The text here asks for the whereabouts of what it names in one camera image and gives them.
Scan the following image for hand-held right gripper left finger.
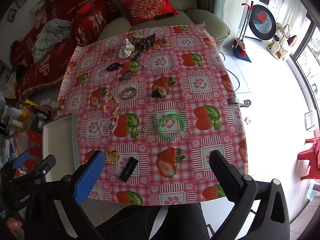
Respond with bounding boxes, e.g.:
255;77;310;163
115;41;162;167
25;151;106;240

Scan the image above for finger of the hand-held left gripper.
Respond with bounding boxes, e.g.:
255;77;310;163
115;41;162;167
6;151;32;180
14;154;57;189

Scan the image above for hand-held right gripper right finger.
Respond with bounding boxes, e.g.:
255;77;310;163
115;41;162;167
209;150;290;240

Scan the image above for white shallow tray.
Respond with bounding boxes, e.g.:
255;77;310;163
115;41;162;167
41;114;80;178

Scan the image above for clear crystal keychain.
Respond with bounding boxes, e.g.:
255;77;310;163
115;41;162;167
101;109;127;137

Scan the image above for silver star hair pin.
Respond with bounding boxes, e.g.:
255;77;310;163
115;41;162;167
171;129;187;141

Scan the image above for green translucent bangle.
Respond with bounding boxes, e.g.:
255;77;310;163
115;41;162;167
157;114;187;141

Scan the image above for pink yellow beaded bracelet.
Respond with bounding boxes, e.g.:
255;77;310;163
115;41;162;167
103;96;120;117

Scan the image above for beige braided bracelet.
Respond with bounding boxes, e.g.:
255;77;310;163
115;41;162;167
119;86;137;100

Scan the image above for person's left hand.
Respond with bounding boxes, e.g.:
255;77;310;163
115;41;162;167
6;216;25;240

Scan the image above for red packet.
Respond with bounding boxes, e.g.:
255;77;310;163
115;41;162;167
26;130;43;145

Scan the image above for black snap hair clip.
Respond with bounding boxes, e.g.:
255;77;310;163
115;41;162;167
119;156;139;182

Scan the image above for yellow packet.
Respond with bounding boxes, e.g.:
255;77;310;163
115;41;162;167
21;99;40;120

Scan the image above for beige rabbit hair clip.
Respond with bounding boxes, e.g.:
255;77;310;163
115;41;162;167
134;124;153;139

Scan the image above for strawberry print pink tablecloth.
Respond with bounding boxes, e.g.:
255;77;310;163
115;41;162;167
54;22;249;205

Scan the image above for silver metal hair clip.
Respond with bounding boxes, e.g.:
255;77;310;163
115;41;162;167
153;114;162;133

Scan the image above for red plastic stool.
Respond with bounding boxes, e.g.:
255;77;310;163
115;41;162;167
297;136;320;180

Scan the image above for pale blue stool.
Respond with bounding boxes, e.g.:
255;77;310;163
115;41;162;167
306;180;320;202

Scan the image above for red broom with dustpan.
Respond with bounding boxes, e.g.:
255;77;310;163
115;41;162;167
231;1;254;63

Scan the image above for small metal earrings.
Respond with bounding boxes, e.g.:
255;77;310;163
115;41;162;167
140;52;150;70

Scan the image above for grey crumpled cloth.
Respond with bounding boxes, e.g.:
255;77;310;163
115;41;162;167
32;19;73;63

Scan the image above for white scrunchie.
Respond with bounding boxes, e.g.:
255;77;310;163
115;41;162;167
119;39;135;60

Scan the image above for white small rack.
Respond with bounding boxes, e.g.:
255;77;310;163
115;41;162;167
267;24;298;62

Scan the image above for leopard print scrunchie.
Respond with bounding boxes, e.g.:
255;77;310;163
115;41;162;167
132;33;157;49

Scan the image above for red printed blanket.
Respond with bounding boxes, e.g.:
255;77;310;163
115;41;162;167
10;0;123;100

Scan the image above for white washing machine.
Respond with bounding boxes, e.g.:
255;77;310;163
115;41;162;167
244;0;288;40

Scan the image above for thin grey pole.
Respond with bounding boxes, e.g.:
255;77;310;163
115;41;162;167
87;0;101;25

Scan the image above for red embroidered pillow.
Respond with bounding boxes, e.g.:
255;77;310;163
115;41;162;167
120;0;180;27

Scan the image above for yellow hair tie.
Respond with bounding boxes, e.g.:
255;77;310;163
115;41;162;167
105;149;122;165

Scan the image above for black floor cable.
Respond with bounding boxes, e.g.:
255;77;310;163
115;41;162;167
220;51;240;93

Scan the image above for brown spiral hair tie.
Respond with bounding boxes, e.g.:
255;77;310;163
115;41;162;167
119;70;134;81

